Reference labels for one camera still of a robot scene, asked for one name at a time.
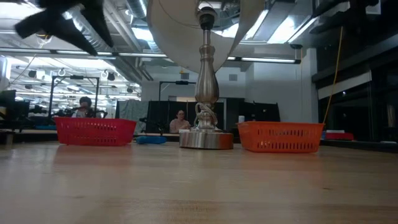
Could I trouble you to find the lamp power cord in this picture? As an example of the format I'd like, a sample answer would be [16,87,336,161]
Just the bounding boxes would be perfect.
[193,102,219,129]

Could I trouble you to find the grey cloth cover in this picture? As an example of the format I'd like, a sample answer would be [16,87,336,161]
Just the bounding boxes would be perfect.
[116,99,150,134]

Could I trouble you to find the black cabinet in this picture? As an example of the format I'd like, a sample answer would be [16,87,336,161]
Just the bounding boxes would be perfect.
[224,97,281,124]

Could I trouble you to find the dark computer monitor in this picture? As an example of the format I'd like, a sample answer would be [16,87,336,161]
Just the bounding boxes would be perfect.
[0,90,30,121]

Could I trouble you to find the blue handled pliers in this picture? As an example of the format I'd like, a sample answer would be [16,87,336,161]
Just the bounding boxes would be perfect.
[136,136,168,146]

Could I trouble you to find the ceiling light bar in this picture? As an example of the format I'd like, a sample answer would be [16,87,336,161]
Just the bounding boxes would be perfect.
[92,51,169,59]
[226,55,302,65]

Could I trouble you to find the silver ventilation duct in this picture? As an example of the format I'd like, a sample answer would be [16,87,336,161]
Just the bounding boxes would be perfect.
[71,0,155,82]

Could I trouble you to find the red flat box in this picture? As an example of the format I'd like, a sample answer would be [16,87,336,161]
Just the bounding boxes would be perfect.
[324,131,355,141]

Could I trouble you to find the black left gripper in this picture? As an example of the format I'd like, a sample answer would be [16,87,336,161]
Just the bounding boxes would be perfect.
[37,0,114,57]

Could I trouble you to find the black metal stand frame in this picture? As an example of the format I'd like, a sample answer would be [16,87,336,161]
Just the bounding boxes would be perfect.
[47,75,101,119]

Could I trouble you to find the red plastic basket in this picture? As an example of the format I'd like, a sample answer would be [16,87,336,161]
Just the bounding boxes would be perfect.
[53,116,137,147]

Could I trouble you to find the yellow hanging cable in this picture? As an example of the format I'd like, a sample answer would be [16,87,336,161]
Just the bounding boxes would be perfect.
[322,26,343,124]

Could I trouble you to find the silver lamp with white shade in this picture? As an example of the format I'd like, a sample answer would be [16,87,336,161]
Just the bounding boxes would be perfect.
[146,0,269,151]

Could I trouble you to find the person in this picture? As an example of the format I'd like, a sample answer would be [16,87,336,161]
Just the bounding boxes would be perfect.
[169,109,192,134]
[71,96,108,119]

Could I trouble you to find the orange plastic basket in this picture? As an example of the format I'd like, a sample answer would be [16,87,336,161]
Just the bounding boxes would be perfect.
[237,121,326,154]

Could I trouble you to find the black partition wall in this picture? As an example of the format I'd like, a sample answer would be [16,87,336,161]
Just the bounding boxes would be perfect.
[146,100,225,135]

